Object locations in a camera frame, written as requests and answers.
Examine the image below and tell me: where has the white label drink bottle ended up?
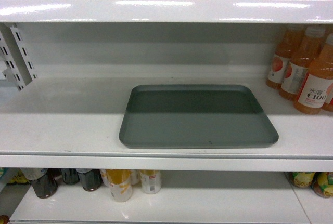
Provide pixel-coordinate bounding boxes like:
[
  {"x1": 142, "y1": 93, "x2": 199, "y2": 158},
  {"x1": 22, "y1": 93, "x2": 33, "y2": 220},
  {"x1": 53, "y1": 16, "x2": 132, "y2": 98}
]
[{"x1": 139, "y1": 170, "x2": 162, "y2": 194}]

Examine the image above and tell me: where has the orange juice bottle rear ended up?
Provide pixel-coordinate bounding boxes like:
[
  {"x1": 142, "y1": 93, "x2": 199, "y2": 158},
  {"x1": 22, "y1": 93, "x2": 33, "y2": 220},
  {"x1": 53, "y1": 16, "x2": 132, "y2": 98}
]
[{"x1": 266, "y1": 24, "x2": 304, "y2": 89}]

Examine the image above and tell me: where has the white slotted shelf bracket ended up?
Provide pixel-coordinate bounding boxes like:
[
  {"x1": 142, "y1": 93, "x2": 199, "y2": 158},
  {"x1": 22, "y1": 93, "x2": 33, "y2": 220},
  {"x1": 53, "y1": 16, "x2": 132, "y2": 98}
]
[{"x1": 9, "y1": 23, "x2": 38, "y2": 90}]

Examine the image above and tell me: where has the dark soda bottle right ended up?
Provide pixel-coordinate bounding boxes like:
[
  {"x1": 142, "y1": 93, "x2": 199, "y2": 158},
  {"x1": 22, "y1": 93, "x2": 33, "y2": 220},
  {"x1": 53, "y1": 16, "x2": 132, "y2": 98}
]
[{"x1": 76, "y1": 169, "x2": 102, "y2": 191}]

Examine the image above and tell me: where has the white metal shelf unit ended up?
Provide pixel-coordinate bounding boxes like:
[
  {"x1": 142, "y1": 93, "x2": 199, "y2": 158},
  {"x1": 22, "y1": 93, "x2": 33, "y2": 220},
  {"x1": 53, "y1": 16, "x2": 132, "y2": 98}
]
[{"x1": 1, "y1": 0, "x2": 332, "y2": 223}]

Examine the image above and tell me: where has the orange juice bottle middle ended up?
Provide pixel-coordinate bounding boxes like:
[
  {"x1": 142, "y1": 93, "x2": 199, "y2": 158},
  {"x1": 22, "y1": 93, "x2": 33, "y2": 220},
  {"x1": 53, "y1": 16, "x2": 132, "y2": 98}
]
[{"x1": 279, "y1": 25, "x2": 326, "y2": 101}]

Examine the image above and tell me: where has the dark soda bottle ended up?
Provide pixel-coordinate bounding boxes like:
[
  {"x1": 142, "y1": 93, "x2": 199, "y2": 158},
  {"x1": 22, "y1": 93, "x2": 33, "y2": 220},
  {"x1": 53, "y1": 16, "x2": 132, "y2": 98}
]
[
  {"x1": 76, "y1": 169, "x2": 102, "y2": 191},
  {"x1": 20, "y1": 168, "x2": 58, "y2": 199}
]

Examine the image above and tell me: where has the silver grey rectangular tray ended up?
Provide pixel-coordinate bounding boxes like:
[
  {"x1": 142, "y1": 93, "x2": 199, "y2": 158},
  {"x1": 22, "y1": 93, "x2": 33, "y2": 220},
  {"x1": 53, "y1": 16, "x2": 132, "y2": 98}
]
[{"x1": 119, "y1": 84, "x2": 279, "y2": 149}]

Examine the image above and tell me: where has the orange C100 juice bottle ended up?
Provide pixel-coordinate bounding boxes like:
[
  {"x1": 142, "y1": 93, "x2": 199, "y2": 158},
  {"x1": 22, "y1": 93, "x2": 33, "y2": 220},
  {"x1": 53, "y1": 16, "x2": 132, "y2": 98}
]
[{"x1": 293, "y1": 35, "x2": 332, "y2": 114}]

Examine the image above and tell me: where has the dark soda bottle left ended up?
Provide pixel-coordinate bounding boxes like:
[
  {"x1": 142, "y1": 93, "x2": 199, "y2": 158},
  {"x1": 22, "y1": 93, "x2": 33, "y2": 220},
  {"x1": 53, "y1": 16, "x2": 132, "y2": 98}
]
[{"x1": 20, "y1": 168, "x2": 58, "y2": 199}]

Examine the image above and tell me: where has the yellow label drink bottle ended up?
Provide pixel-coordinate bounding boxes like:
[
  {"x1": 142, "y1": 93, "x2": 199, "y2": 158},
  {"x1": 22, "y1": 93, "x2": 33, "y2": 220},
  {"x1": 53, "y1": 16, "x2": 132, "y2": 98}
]
[{"x1": 106, "y1": 169, "x2": 133, "y2": 202}]

